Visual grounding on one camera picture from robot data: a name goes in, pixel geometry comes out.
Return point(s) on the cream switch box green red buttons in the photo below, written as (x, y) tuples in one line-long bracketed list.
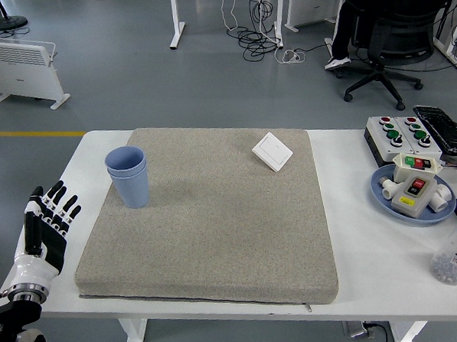
[(402, 169)]

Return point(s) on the blue round plate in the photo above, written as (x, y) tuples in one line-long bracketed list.
[(379, 197)]

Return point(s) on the white desk frame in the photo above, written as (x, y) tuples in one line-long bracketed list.
[(442, 43)]

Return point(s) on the clear jar with red lid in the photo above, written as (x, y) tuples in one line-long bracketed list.
[(453, 255)]

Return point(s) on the grey switch box red button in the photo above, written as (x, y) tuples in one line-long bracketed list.
[(410, 203)]

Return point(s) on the grey-brown fabric mat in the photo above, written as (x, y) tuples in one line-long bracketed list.
[(235, 235)]

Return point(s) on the grey power strip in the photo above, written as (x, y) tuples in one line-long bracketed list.
[(355, 330)]

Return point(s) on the blue ribbed plastic cup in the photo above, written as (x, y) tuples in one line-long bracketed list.
[(131, 191), (124, 159)]

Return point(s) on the white push-button control box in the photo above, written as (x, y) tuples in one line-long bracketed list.
[(432, 149), (380, 140)]

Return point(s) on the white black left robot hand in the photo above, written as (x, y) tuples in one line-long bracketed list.
[(34, 269)]

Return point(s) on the white desk leg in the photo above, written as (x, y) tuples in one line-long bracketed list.
[(278, 23), (177, 28)]

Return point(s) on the person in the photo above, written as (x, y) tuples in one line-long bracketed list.
[(343, 27)]

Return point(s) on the black office chair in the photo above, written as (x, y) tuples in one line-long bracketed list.
[(401, 35)]

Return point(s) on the white wall switch plate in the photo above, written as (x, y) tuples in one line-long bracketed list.
[(272, 151)]

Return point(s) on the white table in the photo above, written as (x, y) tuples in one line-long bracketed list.
[(371, 267)]

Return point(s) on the white panel heater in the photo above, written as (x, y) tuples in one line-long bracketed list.
[(312, 5), (20, 78)]

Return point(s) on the white plastic pipe fitting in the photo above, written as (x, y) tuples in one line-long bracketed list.
[(388, 189), (442, 200)]

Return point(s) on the black round stand base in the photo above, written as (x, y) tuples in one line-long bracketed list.
[(8, 24)]

